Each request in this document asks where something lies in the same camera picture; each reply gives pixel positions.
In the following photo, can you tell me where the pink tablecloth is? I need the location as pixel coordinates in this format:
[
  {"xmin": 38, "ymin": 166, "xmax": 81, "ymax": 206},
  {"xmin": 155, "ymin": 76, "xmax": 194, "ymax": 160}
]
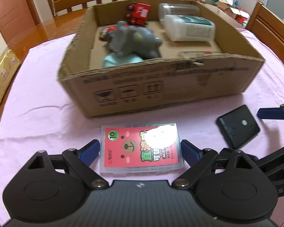
[{"xmin": 0, "ymin": 30, "xmax": 284, "ymax": 224}]

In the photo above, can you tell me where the white medical cotton bottle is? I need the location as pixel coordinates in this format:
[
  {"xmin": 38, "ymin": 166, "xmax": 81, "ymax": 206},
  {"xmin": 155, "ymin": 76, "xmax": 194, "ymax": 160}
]
[{"xmin": 164, "ymin": 15, "xmax": 216, "ymax": 42}]

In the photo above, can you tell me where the black square device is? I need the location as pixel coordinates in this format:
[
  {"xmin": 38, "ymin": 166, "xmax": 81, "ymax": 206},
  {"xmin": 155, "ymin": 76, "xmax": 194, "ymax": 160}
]
[{"xmin": 216, "ymin": 105, "xmax": 260, "ymax": 150}]

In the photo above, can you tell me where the gold foil snack bag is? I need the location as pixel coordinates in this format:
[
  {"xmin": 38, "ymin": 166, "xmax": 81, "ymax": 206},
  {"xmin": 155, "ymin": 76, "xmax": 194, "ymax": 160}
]
[{"xmin": 0, "ymin": 49, "xmax": 21, "ymax": 104}]

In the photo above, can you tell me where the cardboard box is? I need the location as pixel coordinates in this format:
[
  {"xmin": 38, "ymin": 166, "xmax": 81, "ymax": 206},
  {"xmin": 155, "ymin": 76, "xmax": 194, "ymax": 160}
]
[{"xmin": 57, "ymin": 0, "xmax": 264, "ymax": 117}]

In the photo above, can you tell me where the grey elephant toy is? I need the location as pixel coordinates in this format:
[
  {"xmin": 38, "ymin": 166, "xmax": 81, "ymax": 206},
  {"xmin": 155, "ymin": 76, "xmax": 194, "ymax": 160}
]
[{"xmin": 107, "ymin": 21, "xmax": 162, "ymax": 59}]

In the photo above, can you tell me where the clear plastic jar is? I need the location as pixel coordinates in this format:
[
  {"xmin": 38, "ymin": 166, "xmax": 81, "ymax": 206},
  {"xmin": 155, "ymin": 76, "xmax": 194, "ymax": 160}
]
[{"xmin": 158, "ymin": 3, "xmax": 200, "ymax": 26}]

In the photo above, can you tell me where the clear bottle of gold capsules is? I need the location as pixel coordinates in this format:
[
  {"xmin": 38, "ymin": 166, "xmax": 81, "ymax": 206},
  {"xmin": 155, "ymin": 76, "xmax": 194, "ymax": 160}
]
[{"xmin": 177, "ymin": 51, "xmax": 219, "ymax": 59}]

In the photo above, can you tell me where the wooden chair right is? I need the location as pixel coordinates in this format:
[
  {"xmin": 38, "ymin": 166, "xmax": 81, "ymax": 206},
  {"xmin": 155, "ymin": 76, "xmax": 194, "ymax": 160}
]
[{"xmin": 246, "ymin": 2, "xmax": 284, "ymax": 64}]

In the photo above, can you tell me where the red toy train car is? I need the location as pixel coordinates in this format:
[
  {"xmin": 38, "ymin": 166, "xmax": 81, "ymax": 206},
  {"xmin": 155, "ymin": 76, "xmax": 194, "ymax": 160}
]
[{"xmin": 125, "ymin": 3, "xmax": 151, "ymax": 27}]

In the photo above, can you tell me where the mint green earbud case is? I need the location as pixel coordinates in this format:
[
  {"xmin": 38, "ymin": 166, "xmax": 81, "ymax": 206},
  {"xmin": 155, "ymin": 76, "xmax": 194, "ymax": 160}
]
[{"xmin": 102, "ymin": 53, "xmax": 143, "ymax": 68}]

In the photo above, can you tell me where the pink refill case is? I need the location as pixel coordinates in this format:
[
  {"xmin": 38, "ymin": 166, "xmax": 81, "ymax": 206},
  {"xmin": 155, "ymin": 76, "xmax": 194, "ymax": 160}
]
[{"xmin": 99, "ymin": 122, "xmax": 184, "ymax": 175}]

